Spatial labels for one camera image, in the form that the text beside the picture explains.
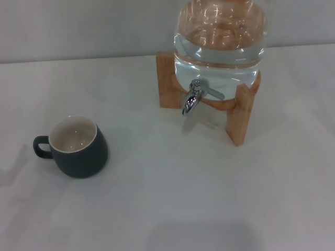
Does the dark grey ceramic cup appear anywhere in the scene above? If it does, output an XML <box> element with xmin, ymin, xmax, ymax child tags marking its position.
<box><xmin>32</xmin><ymin>116</ymin><xmax>109</xmax><ymax>179</ymax></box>

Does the chrome faucet tap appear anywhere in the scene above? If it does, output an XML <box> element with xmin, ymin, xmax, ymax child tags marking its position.
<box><xmin>182</xmin><ymin>79</ymin><xmax>226</xmax><ymax>117</ymax></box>

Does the wooden jar stand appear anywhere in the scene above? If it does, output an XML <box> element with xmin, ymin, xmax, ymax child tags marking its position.
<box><xmin>156</xmin><ymin>51</ymin><xmax>262</xmax><ymax>147</ymax></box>

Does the clear glass water jar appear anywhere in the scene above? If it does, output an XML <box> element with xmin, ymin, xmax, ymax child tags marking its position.
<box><xmin>172</xmin><ymin>0</ymin><xmax>268</xmax><ymax>101</ymax></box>

